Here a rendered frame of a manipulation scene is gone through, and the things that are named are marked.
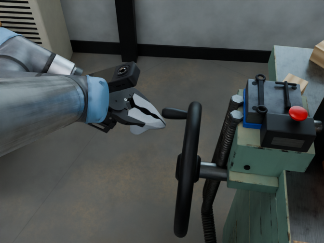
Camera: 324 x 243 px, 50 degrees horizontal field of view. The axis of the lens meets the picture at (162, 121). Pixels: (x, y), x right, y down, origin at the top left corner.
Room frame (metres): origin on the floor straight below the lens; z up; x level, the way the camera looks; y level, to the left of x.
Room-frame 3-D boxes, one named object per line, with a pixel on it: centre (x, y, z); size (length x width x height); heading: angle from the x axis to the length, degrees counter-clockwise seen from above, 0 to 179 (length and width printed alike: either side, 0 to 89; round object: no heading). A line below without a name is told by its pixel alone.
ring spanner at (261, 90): (0.43, -0.18, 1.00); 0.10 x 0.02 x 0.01; 171
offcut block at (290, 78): (0.53, -0.29, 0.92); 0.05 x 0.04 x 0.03; 53
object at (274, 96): (0.40, -0.20, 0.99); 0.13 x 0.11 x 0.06; 171
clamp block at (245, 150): (0.41, -0.21, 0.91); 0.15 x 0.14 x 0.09; 171
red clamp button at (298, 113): (0.37, -0.22, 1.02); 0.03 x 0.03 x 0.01
